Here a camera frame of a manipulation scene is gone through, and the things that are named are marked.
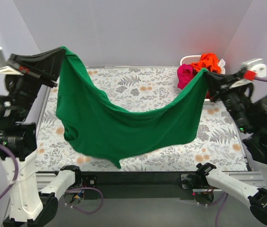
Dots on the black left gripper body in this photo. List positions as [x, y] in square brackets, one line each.
[31, 71]

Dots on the magenta t-shirt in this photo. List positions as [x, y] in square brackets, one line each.
[185, 74]

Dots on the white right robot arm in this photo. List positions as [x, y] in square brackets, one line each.
[253, 197]

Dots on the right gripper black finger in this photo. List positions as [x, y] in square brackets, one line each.
[212, 77]
[234, 90]

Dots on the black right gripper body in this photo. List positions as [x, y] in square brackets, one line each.
[229, 83]

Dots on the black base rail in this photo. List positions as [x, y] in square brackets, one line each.
[139, 185]

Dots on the green t-shirt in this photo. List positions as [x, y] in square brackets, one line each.
[96, 127]

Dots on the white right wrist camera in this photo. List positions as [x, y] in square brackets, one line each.
[254, 68]

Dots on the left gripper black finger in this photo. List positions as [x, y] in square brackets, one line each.
[42, 73]
[48, 61]

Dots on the orange t-shirt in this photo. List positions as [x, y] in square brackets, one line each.
[209, 61]

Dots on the white t-shirt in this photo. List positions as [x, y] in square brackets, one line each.
[221, 65]

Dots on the floral patterned table mat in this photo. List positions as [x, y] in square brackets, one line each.
[138, 90]

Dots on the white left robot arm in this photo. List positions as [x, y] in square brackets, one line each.
[28, 204]

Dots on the white perforated laundry basket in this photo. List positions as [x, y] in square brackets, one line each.
[190, 59]

